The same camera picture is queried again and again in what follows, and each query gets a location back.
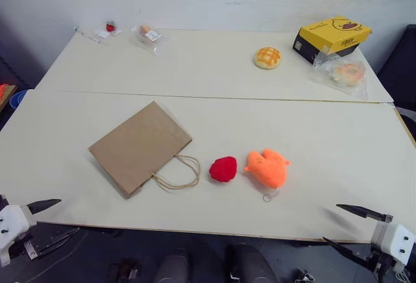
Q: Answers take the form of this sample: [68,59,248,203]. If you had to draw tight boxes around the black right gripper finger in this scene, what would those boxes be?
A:
[322,236,378,274]
[335,203,394,224]

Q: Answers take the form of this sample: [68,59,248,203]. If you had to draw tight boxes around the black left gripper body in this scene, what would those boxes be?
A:
[8,219,45,260]

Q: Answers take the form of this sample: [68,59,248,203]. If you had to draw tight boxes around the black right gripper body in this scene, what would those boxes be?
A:
[366,250,401,280]

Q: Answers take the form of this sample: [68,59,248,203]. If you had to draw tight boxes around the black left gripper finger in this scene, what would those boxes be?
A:
[23,226,81,262]
[26,198,62,216]

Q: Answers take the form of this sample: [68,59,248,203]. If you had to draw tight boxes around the bagged bread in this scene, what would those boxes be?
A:
[131,24,172,57]
[312,50,370,101]

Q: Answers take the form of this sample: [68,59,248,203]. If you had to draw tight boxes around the orange plush toy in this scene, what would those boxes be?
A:
[244,148,291,204]

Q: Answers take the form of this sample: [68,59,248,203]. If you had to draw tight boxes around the red plush toy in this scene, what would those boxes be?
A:
[208,155,239,184]

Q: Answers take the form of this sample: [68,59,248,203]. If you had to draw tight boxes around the black chair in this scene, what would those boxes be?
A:
[378,24,416,112]

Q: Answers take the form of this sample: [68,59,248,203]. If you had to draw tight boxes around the thin clear plastic stick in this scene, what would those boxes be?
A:
[73,26,102,44]

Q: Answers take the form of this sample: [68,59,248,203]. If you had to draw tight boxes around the yellow duck print box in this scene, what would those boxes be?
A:
[292,15,372,65]

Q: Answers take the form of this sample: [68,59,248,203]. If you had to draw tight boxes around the pineapple bun toy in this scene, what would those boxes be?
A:
[253,46,282,70]

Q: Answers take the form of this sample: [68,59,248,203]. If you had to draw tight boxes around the small red toy in packet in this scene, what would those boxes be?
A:
[94,20,122,40]

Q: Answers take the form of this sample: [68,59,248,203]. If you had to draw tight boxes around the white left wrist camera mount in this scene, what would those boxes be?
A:
[0,204,33,267]

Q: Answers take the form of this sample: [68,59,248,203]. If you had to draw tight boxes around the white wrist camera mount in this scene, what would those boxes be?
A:
[370,222,416,275]
[0,204,33,267]

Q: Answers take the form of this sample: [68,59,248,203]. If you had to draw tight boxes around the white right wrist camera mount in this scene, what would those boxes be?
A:
[370,222,416,275]

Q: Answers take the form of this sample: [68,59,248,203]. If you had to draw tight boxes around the white thin wires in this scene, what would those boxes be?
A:
[393,265,414,283]

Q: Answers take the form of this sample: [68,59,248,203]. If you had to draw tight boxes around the brown paper bag with handles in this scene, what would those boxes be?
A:
[88,101,202,200]

